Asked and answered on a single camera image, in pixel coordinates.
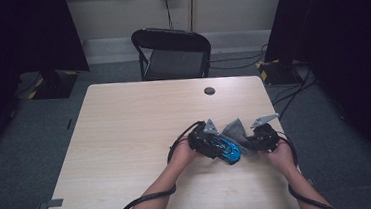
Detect person's left hand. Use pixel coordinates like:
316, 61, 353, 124
165, 135, 200, 169

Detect black folding chair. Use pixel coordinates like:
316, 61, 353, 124
129, 22, 214, 84

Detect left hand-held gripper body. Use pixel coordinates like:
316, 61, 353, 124
186, 117, 226, 162

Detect left hand-held gripper cable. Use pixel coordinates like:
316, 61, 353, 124
102, 120, 214, 209

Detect right hand-held gripper cable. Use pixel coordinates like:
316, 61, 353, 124
275, 126, 340, 209

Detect gray cloth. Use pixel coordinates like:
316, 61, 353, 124
220, 116, 258, 159

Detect hand-held gripper cable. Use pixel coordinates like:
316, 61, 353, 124
275, 126, 340, 209
102, 120, 214, 209

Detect black stand base yellow tape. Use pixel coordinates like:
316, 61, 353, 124
25, 68, 82, 102
255, 56, 304, 89

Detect person's right hand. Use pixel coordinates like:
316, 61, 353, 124
264, 138, 299, 173

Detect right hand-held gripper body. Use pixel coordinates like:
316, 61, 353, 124
244, 112, 283, 155

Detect black floor cables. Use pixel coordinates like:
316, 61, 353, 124
208, 39, 321, 127

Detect blue toy car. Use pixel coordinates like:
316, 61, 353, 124
209, 133, 243, 168

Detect black curtain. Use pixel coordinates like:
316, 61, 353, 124
0, 0, 97, 167
260, 0, 371, 192

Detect black power cable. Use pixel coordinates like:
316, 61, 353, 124
163, 0, 176, 31

